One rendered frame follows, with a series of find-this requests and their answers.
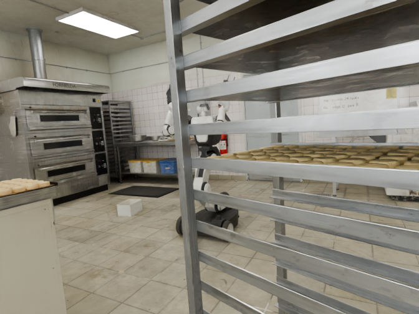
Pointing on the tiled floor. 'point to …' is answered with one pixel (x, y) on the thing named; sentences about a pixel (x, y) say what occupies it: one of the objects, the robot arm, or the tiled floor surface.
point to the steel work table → (139, 155)
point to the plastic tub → (130, 207)
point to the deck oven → (54, 135)
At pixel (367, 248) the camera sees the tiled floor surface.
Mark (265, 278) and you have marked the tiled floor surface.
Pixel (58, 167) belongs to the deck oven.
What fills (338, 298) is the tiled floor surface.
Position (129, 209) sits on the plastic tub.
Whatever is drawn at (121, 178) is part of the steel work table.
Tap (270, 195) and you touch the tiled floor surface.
